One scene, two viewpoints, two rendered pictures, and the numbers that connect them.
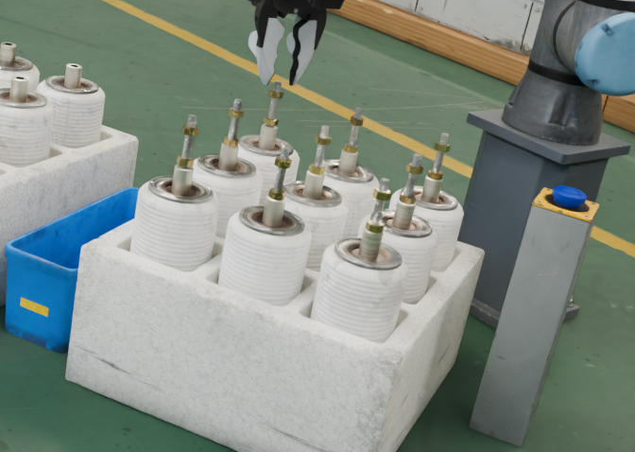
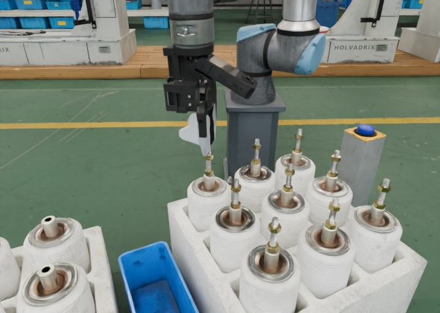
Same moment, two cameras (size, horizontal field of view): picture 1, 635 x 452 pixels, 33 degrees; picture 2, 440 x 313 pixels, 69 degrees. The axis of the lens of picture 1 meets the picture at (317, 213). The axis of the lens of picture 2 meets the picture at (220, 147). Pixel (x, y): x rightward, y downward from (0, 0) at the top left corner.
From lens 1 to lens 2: 1.06 m
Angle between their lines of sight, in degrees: 41
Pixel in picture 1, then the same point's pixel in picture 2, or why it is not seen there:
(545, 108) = (262, 90)
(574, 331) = not seen: hidden behind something
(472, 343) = not seen: hidden behind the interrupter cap
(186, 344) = not seen: outside the picture
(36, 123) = (86, 289)
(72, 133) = (80, 262)
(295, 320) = (379, 280)
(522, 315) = (361, 187)
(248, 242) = (344, 264)
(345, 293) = (391, 248)
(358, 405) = (409, 289)
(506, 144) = (251, 113)
